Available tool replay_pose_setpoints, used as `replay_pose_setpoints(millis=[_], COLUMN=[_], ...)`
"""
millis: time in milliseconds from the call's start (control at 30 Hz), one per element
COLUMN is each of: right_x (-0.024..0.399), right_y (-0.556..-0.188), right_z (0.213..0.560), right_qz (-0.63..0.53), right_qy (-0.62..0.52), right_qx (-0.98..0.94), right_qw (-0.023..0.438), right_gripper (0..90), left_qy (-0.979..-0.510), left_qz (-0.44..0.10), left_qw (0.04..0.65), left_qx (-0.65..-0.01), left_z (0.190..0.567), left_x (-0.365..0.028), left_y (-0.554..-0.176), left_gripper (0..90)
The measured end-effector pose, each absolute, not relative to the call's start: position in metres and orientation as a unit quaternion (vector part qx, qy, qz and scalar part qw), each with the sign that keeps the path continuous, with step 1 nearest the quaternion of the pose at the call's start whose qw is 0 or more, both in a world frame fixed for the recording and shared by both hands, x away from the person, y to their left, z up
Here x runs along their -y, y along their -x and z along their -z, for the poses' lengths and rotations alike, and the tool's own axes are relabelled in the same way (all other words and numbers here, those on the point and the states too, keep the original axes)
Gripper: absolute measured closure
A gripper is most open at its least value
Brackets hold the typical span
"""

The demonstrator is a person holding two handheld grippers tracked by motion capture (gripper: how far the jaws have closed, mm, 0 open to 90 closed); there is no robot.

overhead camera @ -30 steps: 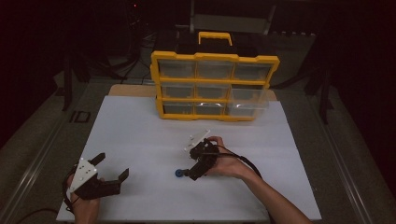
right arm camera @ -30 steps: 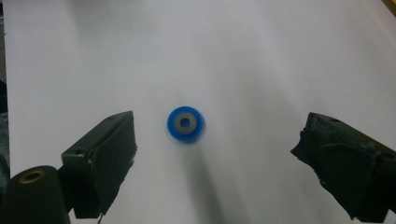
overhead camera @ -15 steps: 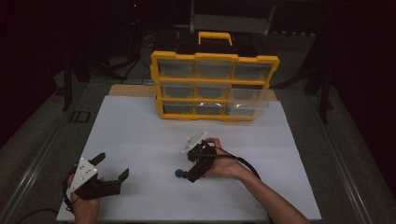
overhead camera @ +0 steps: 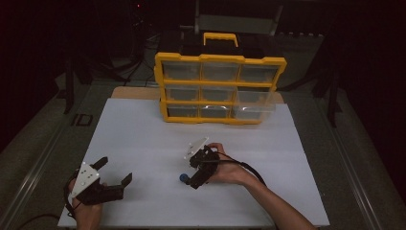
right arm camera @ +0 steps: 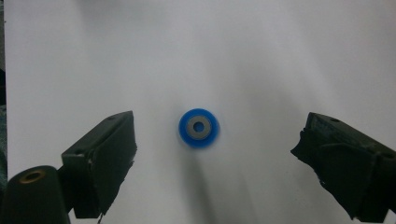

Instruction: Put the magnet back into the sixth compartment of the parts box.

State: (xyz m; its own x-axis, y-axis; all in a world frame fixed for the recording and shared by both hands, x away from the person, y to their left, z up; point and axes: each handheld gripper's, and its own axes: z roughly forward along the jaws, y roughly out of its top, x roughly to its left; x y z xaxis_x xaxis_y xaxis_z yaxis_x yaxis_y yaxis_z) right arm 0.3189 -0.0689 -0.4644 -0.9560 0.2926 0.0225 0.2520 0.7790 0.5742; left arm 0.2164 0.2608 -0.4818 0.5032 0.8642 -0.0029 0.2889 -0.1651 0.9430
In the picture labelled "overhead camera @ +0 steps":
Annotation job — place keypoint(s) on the grid of clear drawers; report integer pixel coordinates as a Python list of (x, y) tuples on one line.
[(182, 71)]

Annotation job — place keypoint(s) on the person's right hand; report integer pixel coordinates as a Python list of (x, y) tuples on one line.
[(230, 174)]

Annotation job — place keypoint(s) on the black tripod stand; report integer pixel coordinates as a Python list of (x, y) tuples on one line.
[(332, 96), (68, 86)]

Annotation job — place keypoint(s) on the metal floor rail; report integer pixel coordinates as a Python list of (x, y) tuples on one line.
[(347, 167), (32, 174)]

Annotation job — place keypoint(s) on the small blue round piece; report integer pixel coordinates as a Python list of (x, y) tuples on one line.
[(183, 177)]

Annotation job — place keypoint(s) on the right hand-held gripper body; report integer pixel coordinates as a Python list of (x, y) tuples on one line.
[(204, 161)]

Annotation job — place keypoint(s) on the person's left hand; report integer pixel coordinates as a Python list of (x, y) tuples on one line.
[(86, 217)]

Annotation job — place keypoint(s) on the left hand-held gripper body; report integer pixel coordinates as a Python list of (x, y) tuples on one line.
[(86, 179)]

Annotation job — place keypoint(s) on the grey metal stand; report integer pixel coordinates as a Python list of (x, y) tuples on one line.
[(236, 23)]

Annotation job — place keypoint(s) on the yellow black organizer cabinet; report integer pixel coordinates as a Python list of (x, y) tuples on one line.
[(220, 58)]

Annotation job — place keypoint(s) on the clear plastic organizer drawer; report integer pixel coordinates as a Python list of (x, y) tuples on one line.
[(255, 102)]

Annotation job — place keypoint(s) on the white table mat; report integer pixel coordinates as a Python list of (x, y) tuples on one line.
[(153, 143)]

